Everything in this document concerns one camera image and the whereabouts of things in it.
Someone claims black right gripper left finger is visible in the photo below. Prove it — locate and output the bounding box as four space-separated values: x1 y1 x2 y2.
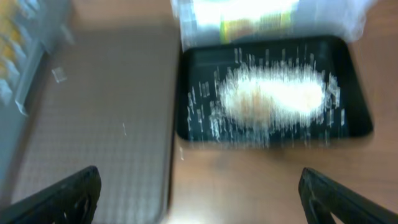
1 166 101 223

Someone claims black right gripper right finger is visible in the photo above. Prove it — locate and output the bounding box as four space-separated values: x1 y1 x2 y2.
298 167 397 224

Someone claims green snack wrapper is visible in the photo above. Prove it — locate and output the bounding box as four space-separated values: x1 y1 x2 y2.
220 12 292 44

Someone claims black food waste tray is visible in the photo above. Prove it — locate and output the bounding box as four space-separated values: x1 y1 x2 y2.
175 36 373 142

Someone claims grey plastic dishwasher rack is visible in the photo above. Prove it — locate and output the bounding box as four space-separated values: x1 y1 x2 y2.
1 0 72 184

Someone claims clear plastic waste bin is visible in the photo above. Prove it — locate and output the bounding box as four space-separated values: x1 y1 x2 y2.
170 0 376 50

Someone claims brown plastic serving tray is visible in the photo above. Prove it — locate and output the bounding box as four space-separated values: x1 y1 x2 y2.
1 25 180 223

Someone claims spilled rice pile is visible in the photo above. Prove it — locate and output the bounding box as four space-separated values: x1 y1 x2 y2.
184 49 341 146

